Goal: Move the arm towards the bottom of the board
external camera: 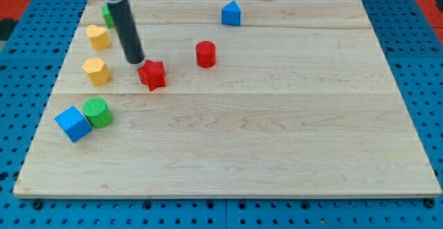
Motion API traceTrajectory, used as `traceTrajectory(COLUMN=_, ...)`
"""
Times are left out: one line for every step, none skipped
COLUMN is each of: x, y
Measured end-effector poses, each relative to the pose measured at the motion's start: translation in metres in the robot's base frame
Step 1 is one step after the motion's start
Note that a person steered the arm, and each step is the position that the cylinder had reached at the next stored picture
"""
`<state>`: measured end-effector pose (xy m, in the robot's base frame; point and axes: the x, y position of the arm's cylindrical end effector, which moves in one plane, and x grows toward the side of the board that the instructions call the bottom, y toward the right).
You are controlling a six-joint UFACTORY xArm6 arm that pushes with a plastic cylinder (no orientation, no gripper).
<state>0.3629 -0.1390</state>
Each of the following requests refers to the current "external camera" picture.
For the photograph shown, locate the wooden board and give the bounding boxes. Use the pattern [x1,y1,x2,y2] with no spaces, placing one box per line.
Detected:
[13,0,442,199]

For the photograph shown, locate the red cylinder block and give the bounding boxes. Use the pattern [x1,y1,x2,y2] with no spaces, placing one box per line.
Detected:
[195,41,216,68]

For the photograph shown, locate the red star block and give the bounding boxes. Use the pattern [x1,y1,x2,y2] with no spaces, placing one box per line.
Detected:
[137,59,166,91]

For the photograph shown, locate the blue triangular prism block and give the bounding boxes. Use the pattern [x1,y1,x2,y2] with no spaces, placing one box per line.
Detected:
[221,1,242,26]

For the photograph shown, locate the green cylinder block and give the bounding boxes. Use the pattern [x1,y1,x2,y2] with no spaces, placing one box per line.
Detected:
[82,97,114,129]

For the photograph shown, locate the yellow hexagon block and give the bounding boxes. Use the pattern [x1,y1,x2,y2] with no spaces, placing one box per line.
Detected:
[82,57,111,86]

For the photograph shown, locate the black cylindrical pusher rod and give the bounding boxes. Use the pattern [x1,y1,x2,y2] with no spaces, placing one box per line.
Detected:
[107,0,145,64]

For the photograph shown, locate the yellow heart block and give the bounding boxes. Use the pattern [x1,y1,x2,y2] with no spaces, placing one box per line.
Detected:
[87,25,111,51]

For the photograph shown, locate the green block behind rod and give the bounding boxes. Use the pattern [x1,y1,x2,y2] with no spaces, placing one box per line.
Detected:
[101,5,114,28]

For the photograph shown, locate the blue cube block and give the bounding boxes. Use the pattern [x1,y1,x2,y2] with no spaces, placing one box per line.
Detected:
[55,107,92,143]

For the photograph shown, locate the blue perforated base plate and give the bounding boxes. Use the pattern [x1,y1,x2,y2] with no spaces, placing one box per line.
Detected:
[1,0,442,228]

